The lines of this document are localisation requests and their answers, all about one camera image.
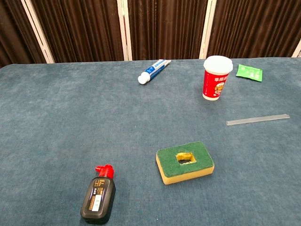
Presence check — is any dark brown pleated curtain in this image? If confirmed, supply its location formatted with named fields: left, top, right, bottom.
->
left=30, top=0, right=125, bottom=64
left=0, top=0, right=48, bottom=69
left=206, top=0, right=301, bottom=59
left=127, top=0, right=209, bottom=61

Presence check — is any white partition frame post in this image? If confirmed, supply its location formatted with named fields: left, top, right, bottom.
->
left=291, top=39, right=301, bottom=58
left=198, top=0, right=217, bottom=59
left=20, top=0, right=55, bottom=64
left=117, top=0, right=133, bottom=61

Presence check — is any green foil packet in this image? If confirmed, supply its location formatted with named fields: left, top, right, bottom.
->
left=236, top=64, right=263, bottom=82

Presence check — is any red cup with white lid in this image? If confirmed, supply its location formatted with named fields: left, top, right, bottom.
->
left=203, top=55, right=234, bottom=73

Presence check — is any green yellow sponge with hole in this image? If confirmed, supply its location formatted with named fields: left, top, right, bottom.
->
left=156, top=141, right=215, bottom=186

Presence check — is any black ink bottle red cap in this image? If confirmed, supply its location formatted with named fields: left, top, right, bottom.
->
left=80, top=164, right=117, bottom=225

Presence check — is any white blue toothpaste tube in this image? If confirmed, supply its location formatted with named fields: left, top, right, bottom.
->
left=137, top=59, right=172, bottom=85

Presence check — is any red paper cup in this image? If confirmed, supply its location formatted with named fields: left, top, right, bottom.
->
left=202, top=68, right=230, bottom=101

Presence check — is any blue velvet table cover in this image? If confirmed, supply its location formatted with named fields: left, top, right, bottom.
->
left=0, top=56, right=301, bottom=226

